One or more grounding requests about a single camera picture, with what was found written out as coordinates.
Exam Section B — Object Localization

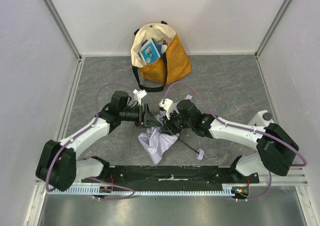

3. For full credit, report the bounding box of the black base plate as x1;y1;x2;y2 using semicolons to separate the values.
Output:
97;165;260;192

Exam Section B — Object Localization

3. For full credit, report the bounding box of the light blue cable duct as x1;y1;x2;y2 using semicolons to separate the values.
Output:
48;184;235;197

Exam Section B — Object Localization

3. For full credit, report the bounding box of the lavender folding umbrella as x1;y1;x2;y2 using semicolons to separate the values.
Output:
137;94;218;165

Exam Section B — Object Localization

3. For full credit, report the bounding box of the yellow canvas tote bag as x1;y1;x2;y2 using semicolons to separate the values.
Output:
130;21;192;93

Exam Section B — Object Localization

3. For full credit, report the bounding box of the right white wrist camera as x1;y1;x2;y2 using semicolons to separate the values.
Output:
159;99;174;119

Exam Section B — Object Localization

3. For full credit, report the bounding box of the blue boxed item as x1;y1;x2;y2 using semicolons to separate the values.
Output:
139;38;161;64

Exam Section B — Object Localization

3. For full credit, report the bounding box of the white card in bag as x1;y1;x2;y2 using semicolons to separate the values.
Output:
161;44;168;54

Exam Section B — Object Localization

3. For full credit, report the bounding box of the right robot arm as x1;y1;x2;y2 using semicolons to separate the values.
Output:
159;99;299;177

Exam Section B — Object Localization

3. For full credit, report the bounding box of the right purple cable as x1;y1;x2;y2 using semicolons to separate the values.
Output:
163;81;308;202

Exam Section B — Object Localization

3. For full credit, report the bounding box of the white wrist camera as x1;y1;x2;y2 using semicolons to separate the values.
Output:
159;99;174;119
133;89;147;106

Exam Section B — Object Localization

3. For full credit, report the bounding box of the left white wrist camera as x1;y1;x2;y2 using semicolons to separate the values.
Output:
133;89;147;106

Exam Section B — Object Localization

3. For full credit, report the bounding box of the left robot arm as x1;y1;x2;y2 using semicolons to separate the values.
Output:
35;90;159;192

